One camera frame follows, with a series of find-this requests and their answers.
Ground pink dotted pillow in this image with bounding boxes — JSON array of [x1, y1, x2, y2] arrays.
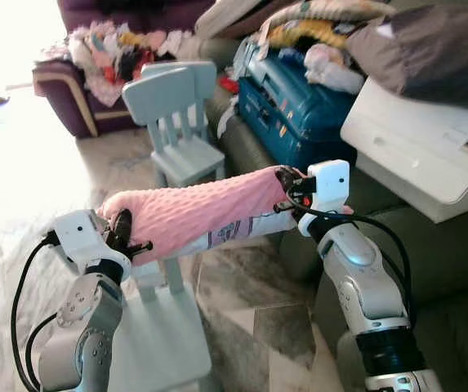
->
[[99, 166, 354, 266]]

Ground purple sofa with cream trim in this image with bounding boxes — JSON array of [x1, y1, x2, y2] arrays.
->
[[33, 0, 218, 140]]

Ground green fabric sofa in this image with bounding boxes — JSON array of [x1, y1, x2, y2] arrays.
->
[[203, 37, 468, 392]]

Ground blue hard-shell suitcase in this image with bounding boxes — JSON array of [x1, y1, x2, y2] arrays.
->
[[235, 41, 357, 172]]

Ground light blue children's chair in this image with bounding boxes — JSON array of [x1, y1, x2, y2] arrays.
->
[[107, 255, 214, 389], [122, 61, 228, 189]]

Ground white and pink bundled garment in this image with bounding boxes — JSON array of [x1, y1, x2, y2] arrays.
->
[[303, 45, 365, 95]]

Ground white boxy appliance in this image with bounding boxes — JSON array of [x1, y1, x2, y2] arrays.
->
[[340, 78, 468, 223]]

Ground yellow patterned folded quilt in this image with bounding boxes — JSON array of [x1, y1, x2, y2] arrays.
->
[[254, 0, 398, 50]]

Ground beige fabric bundle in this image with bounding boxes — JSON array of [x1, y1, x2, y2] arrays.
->
[[194, 0, 287, 40]]

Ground pile of colourful clothes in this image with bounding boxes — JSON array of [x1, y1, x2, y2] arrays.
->
[[42, 20, 210, 107]]

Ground dark grey cushion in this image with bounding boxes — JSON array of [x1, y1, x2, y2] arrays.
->
[[345, 4, 468, 114]]

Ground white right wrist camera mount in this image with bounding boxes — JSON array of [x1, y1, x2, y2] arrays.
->
[[303, 160, 351, 238]]

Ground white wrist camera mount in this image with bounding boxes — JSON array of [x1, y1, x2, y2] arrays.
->
[[52, 209, 132, 274], [303, 160, 351, 238]]

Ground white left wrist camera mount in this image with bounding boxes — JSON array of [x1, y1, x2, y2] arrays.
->
[[52, 209, 132, 274]]

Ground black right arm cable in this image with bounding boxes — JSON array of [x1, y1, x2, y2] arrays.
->
[[274, 200, 418, 327]]

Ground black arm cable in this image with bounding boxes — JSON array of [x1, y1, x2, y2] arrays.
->
[[274, 200, 418, 327], [10, 231, 60, 392]]

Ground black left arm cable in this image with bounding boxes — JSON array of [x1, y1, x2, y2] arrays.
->
[[10, 231, 60, 392]]

